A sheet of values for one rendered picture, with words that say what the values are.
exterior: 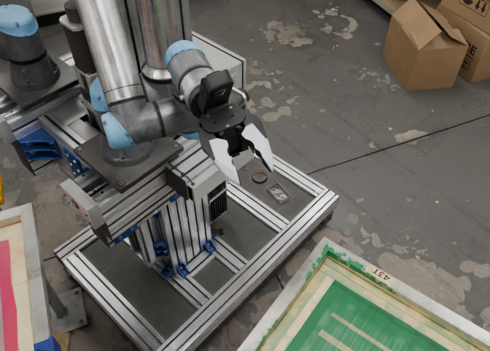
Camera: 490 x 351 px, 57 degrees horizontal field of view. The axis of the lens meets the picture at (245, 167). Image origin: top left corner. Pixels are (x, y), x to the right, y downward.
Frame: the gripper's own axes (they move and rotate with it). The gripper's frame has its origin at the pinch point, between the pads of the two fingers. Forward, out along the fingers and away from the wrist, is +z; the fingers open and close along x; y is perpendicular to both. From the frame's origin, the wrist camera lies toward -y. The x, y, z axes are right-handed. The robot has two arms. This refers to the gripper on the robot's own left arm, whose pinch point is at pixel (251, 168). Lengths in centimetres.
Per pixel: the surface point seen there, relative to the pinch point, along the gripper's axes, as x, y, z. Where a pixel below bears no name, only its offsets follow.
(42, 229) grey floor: 89, 157, -144
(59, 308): 83, 149, -85
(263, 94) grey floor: -79, 181, -207
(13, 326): 65, 63, -31
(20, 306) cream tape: 63, 63, -37
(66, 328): 84, 157, -78
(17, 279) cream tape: 63, 63, -46
